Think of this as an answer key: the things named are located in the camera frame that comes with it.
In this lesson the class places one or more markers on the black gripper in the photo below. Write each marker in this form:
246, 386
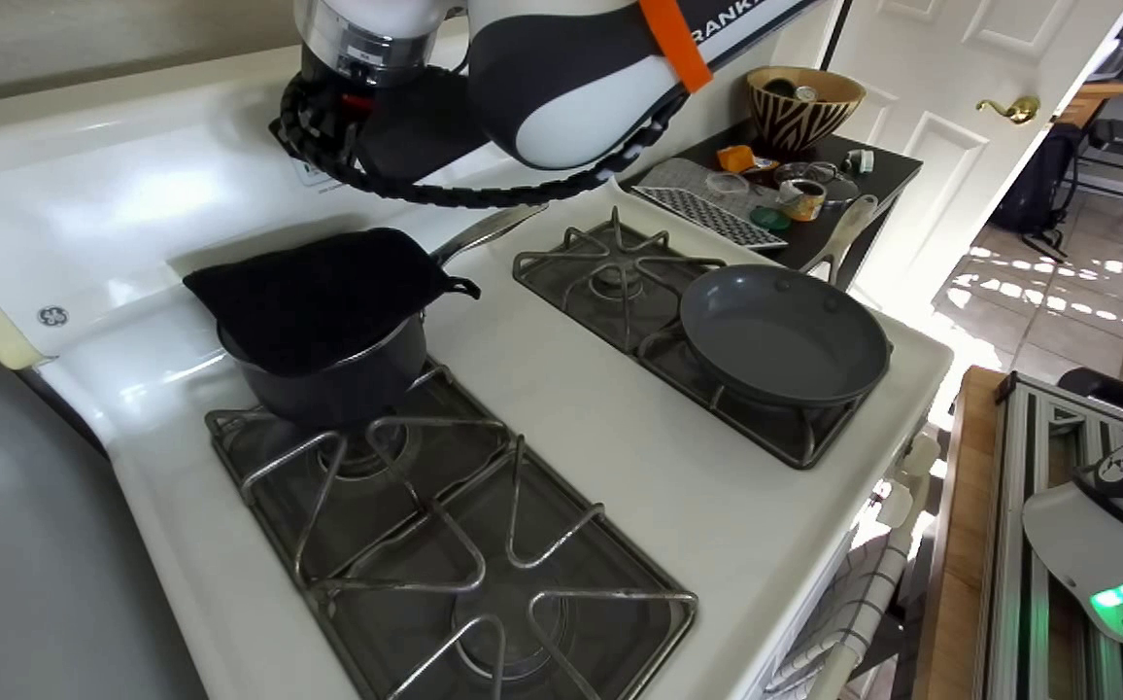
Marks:
425, 128

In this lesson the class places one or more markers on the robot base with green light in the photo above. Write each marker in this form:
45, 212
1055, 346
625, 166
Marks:
1106, 529

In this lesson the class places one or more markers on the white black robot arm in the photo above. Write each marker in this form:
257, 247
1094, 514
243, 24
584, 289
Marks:
571, 103

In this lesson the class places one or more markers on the white gas stove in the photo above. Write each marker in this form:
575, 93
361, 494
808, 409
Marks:
584, 429

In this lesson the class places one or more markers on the black cloth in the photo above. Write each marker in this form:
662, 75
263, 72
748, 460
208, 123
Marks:
313, 297

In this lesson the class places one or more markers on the small double burner grate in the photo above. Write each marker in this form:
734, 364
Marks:
612, 297

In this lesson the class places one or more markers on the grid patterned mat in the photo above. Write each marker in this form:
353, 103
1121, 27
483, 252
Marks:
707, 216

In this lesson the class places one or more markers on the small orange object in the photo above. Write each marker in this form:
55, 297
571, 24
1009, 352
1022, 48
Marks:
741, 155

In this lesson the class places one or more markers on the zebra patterned bowl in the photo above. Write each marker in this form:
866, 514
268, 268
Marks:
796, 115

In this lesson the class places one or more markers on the small tan cup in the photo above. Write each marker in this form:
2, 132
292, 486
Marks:
808, 204

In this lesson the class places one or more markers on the grey frying pan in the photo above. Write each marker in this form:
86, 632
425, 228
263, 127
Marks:
778, 334

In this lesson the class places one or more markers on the large double burner grate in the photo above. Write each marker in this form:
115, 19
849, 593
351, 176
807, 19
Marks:
436, 609

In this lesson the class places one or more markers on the white panel door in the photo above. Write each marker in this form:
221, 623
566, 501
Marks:
950, 169

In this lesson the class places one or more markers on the checked kitchen towel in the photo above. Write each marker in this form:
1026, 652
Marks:
853, 609

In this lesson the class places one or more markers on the wooden table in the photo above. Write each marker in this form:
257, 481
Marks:
1090, 103

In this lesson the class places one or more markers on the wooden board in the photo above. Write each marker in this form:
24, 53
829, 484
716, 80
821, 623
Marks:
959, 545

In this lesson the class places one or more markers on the metal slatted rack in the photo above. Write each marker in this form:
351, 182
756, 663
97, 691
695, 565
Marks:
1029, 648

